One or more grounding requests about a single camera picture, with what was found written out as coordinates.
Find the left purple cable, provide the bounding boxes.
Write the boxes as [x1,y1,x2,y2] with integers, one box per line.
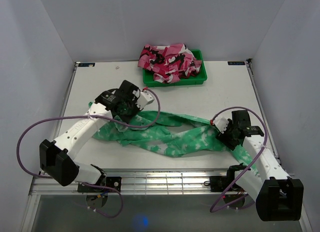
[16,86,161,219]

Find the blue table label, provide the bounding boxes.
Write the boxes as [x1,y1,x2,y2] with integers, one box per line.
[227,61,246,66]
[78,63,95,67]

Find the green plastic bin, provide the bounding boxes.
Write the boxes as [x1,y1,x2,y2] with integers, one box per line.
[142,50,208,88]

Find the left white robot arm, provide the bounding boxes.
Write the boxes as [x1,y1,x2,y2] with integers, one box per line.
[39,80,154,192]

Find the right blue table label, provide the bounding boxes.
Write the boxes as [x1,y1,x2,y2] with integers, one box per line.
[227,61,246,66]

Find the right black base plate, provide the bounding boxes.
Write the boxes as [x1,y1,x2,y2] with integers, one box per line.
[203,175,244,192]

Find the purple cable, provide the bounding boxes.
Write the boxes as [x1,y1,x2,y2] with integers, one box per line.
[209,106,269,213]
[16,86,161,219]

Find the green white tie-dye trousers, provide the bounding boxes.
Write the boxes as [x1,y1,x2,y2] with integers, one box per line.
[92,112,252,170]

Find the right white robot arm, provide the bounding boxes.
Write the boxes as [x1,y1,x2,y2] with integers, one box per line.
[210,107,304,221]

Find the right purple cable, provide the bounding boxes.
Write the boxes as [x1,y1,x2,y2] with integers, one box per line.
[209,106,269,213]

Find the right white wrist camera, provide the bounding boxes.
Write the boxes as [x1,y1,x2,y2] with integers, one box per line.
[210,116,232,134]

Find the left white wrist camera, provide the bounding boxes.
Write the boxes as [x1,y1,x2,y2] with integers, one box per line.
[135,89,155,111]

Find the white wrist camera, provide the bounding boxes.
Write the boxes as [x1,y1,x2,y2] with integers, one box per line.
[210,116,232,134]
[135,89,155,111]

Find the aluminium frame rail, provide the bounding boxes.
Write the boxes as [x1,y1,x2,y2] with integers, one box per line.
[27,168,301,196]

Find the left blue table label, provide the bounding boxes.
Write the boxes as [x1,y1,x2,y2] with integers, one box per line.
[78,63,95,67]

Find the pink camouflage trousers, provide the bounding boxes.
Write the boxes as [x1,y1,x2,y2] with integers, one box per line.
[137,44,202,84]

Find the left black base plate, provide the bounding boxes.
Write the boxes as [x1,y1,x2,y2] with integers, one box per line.
[77,176,122,193]

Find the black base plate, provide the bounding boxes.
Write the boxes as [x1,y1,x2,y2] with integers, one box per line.
[77,176,122,193]
[203,175,244,192]

